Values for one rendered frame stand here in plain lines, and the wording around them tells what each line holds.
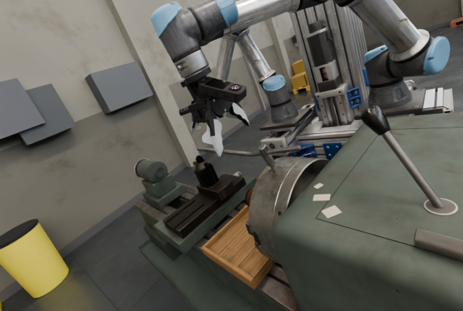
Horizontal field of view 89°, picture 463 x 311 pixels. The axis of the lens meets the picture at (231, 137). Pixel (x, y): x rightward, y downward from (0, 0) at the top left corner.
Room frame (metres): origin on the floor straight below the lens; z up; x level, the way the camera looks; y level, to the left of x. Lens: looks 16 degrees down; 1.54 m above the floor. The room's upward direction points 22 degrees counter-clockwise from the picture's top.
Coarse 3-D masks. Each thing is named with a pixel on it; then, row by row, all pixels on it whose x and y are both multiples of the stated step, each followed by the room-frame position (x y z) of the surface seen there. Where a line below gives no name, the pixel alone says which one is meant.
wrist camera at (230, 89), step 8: (208, 80) 0.58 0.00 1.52; (216, 80) 0.58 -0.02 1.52; (200, 88) 0.57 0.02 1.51; (208, 88) 0.56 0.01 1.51; (216, 88) 0.54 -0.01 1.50; (224, 88) 0.54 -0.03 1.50; (232, 88) 0.53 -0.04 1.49; (240, 88) 0.53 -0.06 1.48; (216, 96) 0.55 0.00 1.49; (224, 96) 0.54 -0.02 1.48; (232, 96) 0.52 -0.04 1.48; (240, 96) 0.52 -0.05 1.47
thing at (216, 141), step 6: (216, 120) 0.56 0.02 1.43; (216, 126) 0.55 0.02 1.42; (216, 132) 0.55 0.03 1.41; (204, 138) 0.58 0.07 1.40; (210, 138) 0.56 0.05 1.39; (216, 138) 0.54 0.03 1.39; (222, 138) 0.55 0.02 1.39; (210, 144) 0.56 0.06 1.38; (216, 144) 0.54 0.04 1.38; (222, 144) 0.55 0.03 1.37; (216, 150) 0.54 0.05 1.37; (222, 150) 0.54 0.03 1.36
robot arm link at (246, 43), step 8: (240, 32) 1.36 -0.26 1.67; (248, 32) 1.39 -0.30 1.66; (240, 40) 1.38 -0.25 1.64; (248, 40) 1.37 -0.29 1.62; (240, 48) 1.41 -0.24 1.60; (248, 48) 1.37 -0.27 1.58; (256, 48) 1.38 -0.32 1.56; (248, 56) 1.38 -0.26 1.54; (256, 56) 1.37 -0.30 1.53; (256, 64) 1.37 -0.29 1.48; (264, 64) 1.37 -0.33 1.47; (256, 72) 1.39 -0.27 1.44; (264, 72) 1.36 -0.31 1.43; (272, 72) 1.36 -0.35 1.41; (264, 80) 1.36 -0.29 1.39
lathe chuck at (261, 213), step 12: (288, 168) 0.57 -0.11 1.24; (264, 180) 0.58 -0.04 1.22; (276, 180) 0.55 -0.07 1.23; (252, 192) 0.58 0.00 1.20; (264, 192) 0.55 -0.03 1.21; (276, 192) 0.52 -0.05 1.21; (252, 204) 0.56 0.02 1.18; (264, 204) 0.53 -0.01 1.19; (252, 216) 0.54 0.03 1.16; (264, 216) 0.51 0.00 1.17; (252, 228) 0.54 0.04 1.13; (264, 228) 0.50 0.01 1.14; (264, 240) 0.51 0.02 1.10; (264, 252) 0.53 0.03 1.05
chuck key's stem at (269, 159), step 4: (264, 144) 0.58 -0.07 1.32; (260, 148) 0.57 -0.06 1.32; (264, 148) 0.57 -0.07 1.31; (260, 152) 0.58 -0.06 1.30; (264, 152) 0.57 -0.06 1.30; (264, 156) 0.57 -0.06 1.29; (268, 156) 0.57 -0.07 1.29; (268, 160) 0.57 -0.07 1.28; (272, 160) 0.57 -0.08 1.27; (268, 164) 0.58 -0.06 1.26; (272, 164) 0.57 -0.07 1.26; (272, 168) 0.58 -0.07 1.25; (276, 168) 0.58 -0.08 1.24
